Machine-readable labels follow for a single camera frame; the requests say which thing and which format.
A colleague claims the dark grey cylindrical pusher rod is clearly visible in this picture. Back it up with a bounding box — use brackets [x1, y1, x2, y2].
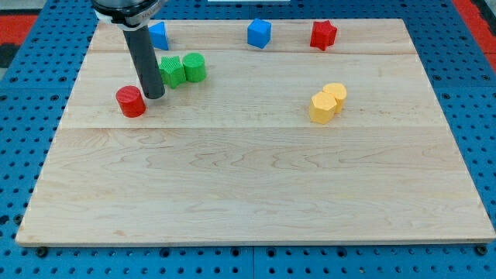
[123, 26, 165, 99]

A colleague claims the yellow hexagon block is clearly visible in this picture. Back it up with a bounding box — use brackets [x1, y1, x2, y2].
[308, 91, 337, 124]

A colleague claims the yellow heart block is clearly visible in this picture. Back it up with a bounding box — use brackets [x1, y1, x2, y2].
[322, 83, 347, 113]

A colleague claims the blue triangle block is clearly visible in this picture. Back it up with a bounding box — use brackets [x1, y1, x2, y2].
[149, 22, 169, 50]

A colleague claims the green star block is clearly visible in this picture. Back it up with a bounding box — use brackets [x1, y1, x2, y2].
[159, 56, 187, 89]

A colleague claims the green cylinder block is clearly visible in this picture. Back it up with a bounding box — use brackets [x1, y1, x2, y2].
[183, 53, 207, 82]

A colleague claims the red cylinder block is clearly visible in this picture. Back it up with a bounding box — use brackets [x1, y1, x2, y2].
[115, 85, 146, 118]

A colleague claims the blue cube block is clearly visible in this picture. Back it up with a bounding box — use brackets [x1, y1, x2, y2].
[246, 19, 272, 49]

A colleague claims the light wooden board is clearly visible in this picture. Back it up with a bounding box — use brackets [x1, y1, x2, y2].
[15, 19, 495, 247]

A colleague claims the red star block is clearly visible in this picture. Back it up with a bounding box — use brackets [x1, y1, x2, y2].
[309, 20, 338, 51]

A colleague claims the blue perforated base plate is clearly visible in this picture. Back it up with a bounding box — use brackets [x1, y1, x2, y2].
[1, 1, 495, 278]

